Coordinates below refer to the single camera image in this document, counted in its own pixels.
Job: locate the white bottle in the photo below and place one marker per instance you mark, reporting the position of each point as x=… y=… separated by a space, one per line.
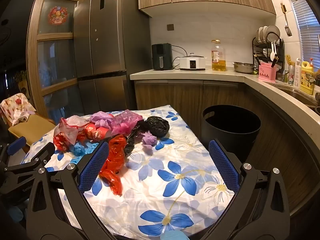
x=297 y=75

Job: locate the steel sink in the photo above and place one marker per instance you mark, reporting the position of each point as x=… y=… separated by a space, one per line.
x=300 y=96

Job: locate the blue floral blanket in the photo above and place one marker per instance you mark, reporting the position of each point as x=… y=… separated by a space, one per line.
x=155 y=205

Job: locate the person's left hand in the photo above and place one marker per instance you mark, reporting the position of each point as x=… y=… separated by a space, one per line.
x=17 y=213

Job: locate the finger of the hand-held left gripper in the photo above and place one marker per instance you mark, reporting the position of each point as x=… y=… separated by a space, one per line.
x=16 y=143
x=43 y=155

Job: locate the silver green can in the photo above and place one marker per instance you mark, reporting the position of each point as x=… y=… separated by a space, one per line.
x=291 y=76

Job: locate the long black plastic bag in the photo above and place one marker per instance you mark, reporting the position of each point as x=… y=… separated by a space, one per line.
x=130 y=142

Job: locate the wooden glass door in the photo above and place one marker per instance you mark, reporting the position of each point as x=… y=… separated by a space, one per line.
x=33 y=55

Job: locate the red printed paper cup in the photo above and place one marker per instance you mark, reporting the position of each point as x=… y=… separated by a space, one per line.
x=96 y=132

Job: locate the steel bowl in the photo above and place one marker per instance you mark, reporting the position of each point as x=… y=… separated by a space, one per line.
x=243 y=68

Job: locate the window blind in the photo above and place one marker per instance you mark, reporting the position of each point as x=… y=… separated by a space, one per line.
x=307 y=30

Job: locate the black dish rack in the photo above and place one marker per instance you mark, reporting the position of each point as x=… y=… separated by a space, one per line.
x=258 y=46

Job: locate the floral cloth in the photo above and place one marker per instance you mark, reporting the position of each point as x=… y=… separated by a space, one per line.
x=17 y=102

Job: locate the person's right hand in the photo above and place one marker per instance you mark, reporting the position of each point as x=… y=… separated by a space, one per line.
x=173 y=237

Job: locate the black round bin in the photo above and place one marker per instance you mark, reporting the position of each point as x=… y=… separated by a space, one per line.
x=230 y=140

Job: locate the clear red-printed plastic bag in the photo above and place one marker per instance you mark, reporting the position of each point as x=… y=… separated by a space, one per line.
x=65 y=135

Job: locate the white rice cooker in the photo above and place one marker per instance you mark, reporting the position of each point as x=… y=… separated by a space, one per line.
x=192 y=63

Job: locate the red round door decoration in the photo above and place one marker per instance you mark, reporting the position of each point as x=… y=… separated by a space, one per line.
x=58 y=15

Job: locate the dark wall socket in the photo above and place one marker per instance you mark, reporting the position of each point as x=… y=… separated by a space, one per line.
x=170 y=27

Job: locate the light purple plastic bag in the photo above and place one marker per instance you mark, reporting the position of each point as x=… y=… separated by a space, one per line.
x=100 y=118

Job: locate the grey refrigerator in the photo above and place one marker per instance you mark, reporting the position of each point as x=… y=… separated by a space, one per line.
x=110 y=42

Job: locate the pink utensil holder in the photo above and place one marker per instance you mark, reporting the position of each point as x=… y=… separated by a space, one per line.
x=266 y=73

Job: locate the cooking oil bottle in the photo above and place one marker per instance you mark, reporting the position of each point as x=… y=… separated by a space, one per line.
x=218 y=60

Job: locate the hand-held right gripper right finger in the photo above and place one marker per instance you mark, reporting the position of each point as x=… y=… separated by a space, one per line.
x=223 y=165

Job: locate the hanging metal spatula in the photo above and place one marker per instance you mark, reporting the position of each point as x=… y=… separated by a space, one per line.
x=288 y=31

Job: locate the blue bag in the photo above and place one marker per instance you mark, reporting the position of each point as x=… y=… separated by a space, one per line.
x=81 y=148

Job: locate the yellow detergent bottle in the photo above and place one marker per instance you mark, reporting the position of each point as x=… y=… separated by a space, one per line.
x=307 y=80

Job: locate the pink plastic bag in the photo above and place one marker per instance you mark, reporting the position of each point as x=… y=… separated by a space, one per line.
x=125 y=121

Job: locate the wooden chair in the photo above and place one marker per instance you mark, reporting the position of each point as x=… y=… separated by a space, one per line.
x=27 y=130

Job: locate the large white plate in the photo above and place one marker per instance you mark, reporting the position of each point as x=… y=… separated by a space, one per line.
x=273 y=31

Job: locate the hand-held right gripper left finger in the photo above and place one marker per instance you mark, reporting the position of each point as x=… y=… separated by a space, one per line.
x=93 y=165

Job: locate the small purple bag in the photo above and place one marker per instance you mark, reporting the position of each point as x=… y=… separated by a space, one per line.
x=149 y=139

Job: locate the red plastic bag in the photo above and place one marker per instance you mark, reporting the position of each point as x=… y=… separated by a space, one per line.
x=112 y=165

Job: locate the black air fryer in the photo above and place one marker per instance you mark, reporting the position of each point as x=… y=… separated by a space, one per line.
x=162 y=56

